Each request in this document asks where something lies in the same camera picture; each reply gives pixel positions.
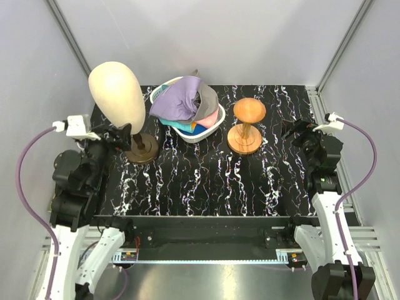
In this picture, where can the pink bucket hat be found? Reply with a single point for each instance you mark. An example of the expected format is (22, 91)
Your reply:
(209, 121)

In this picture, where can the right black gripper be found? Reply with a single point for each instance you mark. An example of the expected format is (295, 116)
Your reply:
(298, 125)

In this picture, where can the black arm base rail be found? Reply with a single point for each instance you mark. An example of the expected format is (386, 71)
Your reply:
(210, 238)

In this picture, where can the left aluminium frame post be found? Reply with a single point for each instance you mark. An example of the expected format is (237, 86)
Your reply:
(61, 21)

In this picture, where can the black marble table mat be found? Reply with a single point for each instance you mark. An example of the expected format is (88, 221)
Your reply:
(207, 178)

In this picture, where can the wooden hat stand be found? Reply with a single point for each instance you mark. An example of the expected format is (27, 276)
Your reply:
(245, 138)

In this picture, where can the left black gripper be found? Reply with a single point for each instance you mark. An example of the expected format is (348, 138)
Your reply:
(122, 132)

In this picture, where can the grey bucket hat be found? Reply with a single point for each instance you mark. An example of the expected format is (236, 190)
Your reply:
(203, 100)

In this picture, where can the blue hat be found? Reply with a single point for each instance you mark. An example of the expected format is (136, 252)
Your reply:
(198, 130)

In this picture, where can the teal hat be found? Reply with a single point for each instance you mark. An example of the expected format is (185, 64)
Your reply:
(176, 124)

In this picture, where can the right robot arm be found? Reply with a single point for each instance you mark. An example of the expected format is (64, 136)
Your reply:
(338, 271)

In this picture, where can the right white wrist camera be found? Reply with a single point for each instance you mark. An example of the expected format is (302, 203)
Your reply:
(333, 123)

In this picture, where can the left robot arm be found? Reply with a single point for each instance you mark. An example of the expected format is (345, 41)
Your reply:
(78, 177)

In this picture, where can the white plastic basket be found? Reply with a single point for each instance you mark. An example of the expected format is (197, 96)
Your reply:
(189, 139)

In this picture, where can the purple bucket hat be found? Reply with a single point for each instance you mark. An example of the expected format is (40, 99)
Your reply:
(176, 102)

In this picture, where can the aluminium frame post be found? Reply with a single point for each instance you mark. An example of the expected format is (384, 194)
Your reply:
(355, 24)
(61, 21)

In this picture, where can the right aluminium frame post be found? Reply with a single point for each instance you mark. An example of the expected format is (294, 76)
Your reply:
(355, 24)

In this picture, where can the cream mannequin head stand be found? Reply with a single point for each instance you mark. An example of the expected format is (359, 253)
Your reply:
(117, 93)

